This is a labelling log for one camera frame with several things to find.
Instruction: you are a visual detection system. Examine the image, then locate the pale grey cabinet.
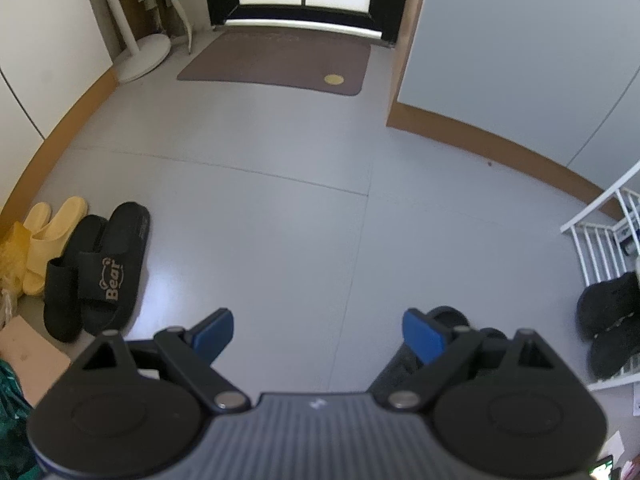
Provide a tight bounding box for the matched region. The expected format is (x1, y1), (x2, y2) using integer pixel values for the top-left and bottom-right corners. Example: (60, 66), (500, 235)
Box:
(386, 0), (640, 221)

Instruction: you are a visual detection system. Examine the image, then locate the black mesh sneaker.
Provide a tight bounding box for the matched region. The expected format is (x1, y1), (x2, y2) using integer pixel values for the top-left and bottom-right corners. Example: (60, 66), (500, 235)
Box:
(576, 272), (640, 339)
(590, 317), (640, 381)

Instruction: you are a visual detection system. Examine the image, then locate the white standing fan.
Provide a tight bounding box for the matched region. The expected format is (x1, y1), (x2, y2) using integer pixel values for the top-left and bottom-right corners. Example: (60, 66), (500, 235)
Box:
(82, 0), (172, 84)

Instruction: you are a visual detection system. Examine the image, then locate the yellow plastic bag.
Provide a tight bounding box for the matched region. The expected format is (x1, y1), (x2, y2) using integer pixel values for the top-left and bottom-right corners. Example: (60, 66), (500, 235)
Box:
(0, 222), (28, 291)

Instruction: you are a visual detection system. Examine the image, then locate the white shoe rack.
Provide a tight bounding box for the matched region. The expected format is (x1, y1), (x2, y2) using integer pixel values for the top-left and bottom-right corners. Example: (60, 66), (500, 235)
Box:
(560, 160), (640, 392)

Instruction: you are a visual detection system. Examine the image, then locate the brown doormat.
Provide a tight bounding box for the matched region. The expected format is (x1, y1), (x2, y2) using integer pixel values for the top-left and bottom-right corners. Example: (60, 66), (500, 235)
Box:
(176, 30), (372, 97)

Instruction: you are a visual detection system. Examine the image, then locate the green cloth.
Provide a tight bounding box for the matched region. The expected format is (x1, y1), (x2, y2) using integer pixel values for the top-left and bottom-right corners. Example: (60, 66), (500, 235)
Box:
(0, 360), (43, 480)

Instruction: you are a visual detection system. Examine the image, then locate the white cabinet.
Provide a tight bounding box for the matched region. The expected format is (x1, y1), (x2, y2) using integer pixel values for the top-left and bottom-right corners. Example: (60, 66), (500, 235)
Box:
(0, 0), (118, 211)

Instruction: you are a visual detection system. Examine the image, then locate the brown cardboard piece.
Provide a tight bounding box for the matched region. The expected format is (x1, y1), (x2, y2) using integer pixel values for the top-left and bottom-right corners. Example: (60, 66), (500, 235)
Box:
(0, 315), (72, 407)

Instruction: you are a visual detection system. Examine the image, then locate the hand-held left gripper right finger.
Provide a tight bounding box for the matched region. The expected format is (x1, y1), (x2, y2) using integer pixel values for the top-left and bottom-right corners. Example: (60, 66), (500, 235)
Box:
(387, 308), (568, 411)

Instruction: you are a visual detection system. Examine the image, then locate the white mop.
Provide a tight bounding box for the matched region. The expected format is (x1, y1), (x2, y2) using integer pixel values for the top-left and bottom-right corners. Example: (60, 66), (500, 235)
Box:
(136, 0), (193, 56)

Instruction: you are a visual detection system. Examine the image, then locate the dark screen device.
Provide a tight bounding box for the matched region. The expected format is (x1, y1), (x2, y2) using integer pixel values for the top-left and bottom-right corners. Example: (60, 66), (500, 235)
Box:
(592, 455), (617, 480)

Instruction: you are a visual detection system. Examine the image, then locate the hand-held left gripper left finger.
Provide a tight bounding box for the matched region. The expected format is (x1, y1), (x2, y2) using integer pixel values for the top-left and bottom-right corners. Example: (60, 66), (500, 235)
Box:
(82, 308), (252, 414)

